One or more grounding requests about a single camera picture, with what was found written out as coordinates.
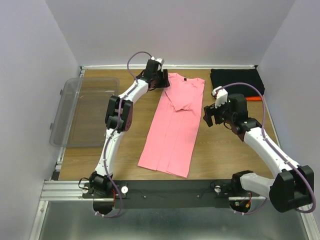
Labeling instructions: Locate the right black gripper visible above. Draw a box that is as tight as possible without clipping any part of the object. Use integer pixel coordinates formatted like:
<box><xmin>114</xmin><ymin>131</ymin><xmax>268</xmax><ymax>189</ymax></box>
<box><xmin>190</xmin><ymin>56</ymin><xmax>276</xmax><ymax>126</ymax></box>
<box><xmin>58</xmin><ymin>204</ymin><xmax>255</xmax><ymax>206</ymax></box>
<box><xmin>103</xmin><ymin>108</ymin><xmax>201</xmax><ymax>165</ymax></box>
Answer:
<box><xmin>202</xmin><ymin>96</ymin><xmax>235</xmax><ymax>127</ymax></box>

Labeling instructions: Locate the pink t shirt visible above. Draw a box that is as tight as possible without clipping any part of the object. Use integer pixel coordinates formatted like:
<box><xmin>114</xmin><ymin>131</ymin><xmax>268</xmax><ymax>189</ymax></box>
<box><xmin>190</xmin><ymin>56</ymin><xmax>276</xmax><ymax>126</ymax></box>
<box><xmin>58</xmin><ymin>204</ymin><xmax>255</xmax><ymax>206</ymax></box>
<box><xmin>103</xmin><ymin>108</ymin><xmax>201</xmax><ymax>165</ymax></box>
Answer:
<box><xmin>137</xmin><ymin>73</ymin><xmax>205</xmax><ymax>178</ymax></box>

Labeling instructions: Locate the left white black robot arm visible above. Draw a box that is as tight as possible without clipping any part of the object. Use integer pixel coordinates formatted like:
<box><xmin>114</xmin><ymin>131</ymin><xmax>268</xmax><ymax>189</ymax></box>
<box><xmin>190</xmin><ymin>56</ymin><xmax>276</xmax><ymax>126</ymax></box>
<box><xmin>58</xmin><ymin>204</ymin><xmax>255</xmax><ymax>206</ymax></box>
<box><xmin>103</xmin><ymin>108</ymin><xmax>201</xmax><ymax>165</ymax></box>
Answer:
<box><xmin>89</xmin><ymin>56</ymin><xmax>170</xmax><ymax>198</ymax></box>

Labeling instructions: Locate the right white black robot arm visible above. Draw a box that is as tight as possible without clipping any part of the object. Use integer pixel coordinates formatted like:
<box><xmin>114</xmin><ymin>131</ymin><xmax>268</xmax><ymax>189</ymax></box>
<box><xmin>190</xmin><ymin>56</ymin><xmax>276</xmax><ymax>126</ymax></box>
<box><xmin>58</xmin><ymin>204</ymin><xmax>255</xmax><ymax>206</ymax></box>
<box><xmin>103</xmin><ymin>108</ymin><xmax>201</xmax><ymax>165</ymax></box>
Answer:
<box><xmin>203</xmin><ymin>89</ymin><xmax>316</xmax><ymax>213</ymax></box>

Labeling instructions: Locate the folded black t shirt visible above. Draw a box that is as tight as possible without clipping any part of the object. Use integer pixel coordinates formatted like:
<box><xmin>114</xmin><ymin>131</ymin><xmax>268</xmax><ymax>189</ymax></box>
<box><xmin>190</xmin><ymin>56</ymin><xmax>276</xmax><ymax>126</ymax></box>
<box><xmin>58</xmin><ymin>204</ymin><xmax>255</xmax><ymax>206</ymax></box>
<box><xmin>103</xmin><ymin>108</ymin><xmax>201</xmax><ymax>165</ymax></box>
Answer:
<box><xmin>210</xmin><ymin>68</ymin><xmax>265</xmax><ymax>98</ymax></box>

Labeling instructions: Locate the folded orange t shirt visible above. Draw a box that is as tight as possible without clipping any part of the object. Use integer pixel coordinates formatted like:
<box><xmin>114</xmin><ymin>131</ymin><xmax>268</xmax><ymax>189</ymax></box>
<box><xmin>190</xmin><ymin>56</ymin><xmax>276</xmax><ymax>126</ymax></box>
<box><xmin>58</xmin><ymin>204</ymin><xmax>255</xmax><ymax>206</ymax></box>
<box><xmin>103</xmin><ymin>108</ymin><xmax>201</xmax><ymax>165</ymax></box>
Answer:
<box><xmin>246</xmin><ymin>96</ymin><xmax>264</xmax><ymax>102</ymax></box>

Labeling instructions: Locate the clear plastic bin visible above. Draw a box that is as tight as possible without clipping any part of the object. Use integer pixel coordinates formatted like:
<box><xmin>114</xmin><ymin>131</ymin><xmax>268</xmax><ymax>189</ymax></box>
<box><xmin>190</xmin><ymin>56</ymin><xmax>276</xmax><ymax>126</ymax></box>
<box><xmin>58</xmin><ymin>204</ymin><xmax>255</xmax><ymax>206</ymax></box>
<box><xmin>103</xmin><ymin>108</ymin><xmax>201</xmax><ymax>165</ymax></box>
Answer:
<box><xmin>49</xmin><ymin>77</ymin><xmax>120</xmax><ymax>148</ymax></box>

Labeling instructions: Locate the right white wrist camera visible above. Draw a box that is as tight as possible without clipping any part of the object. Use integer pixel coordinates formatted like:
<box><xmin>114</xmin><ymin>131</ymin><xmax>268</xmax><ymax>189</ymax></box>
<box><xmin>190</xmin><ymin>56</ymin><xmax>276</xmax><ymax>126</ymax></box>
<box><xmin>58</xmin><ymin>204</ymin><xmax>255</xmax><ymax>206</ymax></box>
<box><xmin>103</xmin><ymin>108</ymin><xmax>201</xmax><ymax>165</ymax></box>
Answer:
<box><xmin>212</xmin><ymin>86</ymin><xmax>228</xmax><ymax>109</ymax></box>

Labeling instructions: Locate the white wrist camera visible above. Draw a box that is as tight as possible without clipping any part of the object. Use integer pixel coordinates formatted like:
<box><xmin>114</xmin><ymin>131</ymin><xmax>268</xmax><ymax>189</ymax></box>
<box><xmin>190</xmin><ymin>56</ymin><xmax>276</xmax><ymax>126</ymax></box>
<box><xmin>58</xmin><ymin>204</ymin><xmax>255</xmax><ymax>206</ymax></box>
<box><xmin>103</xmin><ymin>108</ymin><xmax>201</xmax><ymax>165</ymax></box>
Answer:
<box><xmin>150</xmin><ymin>56</ymin><xmax>165</xmax><ymax>65</ymax></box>
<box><xmin>212</xmin><ymin>86</ymin><xmax>228</xmax><ymax>109</ymax></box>

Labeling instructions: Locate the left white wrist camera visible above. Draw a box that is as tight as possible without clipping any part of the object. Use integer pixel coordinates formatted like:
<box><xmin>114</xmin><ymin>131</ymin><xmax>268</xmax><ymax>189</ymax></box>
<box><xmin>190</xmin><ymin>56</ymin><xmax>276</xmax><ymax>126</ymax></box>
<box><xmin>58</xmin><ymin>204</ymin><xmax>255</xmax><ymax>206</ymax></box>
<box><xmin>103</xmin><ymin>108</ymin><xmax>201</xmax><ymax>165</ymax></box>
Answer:
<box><xmin>150</xmin><ymin>56</ymin><xmax>165</xmax><ymax>65</ymax></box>

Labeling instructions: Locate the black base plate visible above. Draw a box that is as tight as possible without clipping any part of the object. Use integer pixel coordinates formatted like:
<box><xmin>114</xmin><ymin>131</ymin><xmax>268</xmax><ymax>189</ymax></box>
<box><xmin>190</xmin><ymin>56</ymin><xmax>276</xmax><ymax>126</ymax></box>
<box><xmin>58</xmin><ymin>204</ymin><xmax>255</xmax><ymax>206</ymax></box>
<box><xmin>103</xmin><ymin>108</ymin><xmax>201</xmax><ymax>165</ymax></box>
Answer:
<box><xmin>79</xmin><ymin>179</ymin><xmax>255</xmax><ymax>216</ymax></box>

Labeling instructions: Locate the aluminium frame rail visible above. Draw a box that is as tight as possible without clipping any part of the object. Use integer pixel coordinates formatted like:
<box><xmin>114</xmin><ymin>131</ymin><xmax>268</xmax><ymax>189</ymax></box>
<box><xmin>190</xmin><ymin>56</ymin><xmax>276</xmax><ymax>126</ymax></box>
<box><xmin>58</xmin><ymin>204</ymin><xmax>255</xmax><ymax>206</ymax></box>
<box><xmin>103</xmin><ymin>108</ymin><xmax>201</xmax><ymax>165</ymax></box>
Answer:
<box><xmin>30</xmin><ymin>180</ymin><xmax>320</xmax><ymax>240</ymax></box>

